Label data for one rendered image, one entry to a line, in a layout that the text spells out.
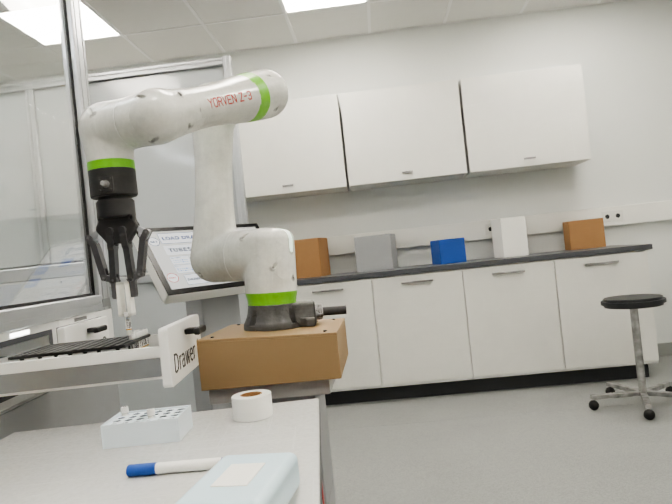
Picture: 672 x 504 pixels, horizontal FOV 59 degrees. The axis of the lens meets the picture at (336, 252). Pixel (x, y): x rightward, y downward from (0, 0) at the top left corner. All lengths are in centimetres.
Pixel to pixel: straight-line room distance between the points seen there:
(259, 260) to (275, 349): 23
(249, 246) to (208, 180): 23
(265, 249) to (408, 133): 322
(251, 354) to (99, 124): 57
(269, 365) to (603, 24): 455
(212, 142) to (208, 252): 29
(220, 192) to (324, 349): 51
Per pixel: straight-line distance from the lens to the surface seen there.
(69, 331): 157
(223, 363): 137
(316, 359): 133
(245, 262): 147
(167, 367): 116
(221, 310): 223
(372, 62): 507
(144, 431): 103
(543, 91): 478
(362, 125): 458
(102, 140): 127
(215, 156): 159
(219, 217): 156
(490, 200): 493
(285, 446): 91
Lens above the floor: 102
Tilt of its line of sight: 1 degrees up
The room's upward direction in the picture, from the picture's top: 6 degrees counter-clockwise
